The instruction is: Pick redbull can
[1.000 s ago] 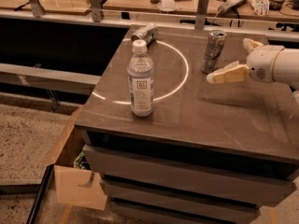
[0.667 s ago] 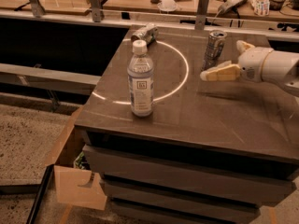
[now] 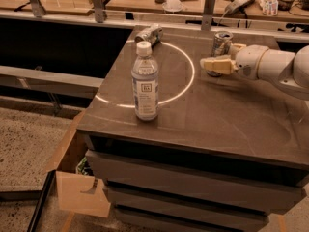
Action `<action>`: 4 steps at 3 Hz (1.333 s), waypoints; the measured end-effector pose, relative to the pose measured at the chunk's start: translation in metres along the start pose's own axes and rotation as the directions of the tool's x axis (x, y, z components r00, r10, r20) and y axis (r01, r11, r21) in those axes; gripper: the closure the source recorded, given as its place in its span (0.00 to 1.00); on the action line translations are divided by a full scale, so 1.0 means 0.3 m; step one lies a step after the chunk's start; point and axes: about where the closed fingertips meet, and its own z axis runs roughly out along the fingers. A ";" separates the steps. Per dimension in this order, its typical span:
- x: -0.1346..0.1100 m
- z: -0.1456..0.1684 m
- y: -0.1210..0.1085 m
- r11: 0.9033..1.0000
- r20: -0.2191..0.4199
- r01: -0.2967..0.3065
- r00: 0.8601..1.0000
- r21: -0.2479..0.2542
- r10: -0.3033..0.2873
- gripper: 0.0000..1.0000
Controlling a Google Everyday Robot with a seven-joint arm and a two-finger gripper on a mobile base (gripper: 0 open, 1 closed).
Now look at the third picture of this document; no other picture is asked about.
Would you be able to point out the white bowl on bench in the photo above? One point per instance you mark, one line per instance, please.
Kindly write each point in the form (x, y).
(172, 6)

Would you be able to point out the black mesh cup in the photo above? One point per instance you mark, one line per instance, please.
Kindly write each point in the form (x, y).
(285, 5)

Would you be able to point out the silver redbull can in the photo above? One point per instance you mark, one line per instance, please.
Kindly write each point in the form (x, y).
(221, 44)

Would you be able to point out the middle metal bracket post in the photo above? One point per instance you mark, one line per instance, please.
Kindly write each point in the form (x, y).
(99, 11)

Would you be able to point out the colourful snack packet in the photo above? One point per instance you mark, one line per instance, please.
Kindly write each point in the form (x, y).
(269, 7)

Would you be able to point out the right metal bracket post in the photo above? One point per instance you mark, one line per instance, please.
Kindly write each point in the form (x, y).
(207, 15)

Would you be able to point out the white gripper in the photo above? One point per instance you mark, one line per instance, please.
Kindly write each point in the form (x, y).
(249, 62)

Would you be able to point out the metal bracket post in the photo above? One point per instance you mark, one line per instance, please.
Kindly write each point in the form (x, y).
(99, 11)
(37, 8)
(207, 15)

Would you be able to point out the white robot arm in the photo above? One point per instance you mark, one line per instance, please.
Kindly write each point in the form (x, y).
(287, 71)

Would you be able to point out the open cardboard box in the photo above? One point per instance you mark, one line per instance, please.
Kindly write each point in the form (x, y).
(77, 193)

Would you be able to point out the clear plastic water bottle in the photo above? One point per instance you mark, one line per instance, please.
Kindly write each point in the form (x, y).
(144, 75)

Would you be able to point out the left metal bracket post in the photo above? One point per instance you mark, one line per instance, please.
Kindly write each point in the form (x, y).
(37, 8)

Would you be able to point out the grey drawer cabinet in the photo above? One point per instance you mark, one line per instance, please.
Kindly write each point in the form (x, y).
(222, 155)

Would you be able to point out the silver can lying down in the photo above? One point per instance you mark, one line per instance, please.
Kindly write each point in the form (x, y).
(152, 34)

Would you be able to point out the grey handheld device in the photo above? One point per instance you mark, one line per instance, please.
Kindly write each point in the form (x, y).
(236, 5)

